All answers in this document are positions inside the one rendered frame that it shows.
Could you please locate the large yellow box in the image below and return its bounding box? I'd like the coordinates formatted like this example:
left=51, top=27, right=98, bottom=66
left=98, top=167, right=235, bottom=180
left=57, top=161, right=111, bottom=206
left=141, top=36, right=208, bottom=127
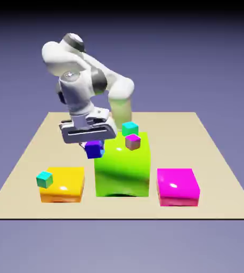
left=38, top=166, right=85, bottom=204

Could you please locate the small purple cube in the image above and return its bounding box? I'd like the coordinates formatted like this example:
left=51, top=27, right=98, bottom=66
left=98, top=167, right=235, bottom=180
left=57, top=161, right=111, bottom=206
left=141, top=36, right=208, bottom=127
left=125, top=133, right=141, bottom=151

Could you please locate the large green box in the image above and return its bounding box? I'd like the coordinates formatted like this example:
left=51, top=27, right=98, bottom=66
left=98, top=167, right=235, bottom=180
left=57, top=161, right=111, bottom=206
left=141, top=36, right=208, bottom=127
left=94, top=131, right=152, bottom=198

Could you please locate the small blue cube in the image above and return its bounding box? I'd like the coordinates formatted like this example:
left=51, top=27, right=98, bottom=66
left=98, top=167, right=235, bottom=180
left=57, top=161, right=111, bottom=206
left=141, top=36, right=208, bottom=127
left=84, top=140, right=106, bottom=159

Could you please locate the small cyan cube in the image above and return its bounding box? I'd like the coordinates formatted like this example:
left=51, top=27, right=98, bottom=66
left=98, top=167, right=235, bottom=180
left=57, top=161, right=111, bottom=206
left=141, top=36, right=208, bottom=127
left=36, top=171, right=54, bottom=189
left=121, top=121, right=139, bottom=137

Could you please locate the large magenta box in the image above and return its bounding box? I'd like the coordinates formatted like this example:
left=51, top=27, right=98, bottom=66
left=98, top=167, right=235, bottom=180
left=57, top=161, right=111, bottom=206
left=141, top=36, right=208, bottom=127
left=156, top=168, right=201, bottom=207

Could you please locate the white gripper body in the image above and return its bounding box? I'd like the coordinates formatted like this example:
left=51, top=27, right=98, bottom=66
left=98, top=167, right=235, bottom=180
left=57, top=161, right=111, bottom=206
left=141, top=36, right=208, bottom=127
left=59, top=116, right=118, bottom=144

